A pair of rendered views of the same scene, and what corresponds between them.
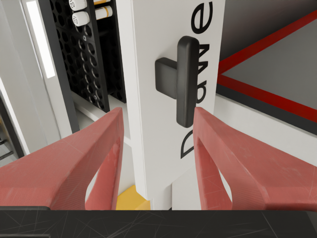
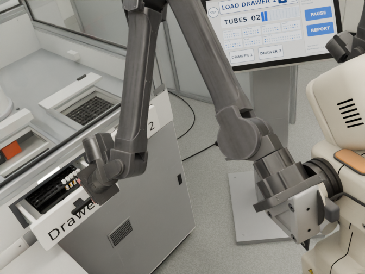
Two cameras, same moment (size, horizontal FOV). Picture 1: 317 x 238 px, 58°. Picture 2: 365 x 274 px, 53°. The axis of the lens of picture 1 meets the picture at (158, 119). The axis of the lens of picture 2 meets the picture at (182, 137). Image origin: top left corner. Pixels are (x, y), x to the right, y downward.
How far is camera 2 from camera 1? 1.00 m
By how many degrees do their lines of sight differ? 66
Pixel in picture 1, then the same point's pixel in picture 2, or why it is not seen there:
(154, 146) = (55, 215)
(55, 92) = (32, 187)
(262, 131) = (66, 264)
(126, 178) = not seen: outside the picture
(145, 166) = (48, 217)
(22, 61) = (42, 172)
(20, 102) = (28, 176)
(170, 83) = (79, 203)
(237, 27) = not seen: hidden behind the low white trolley
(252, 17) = not seen: hidden behind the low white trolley
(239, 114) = (63, 255)
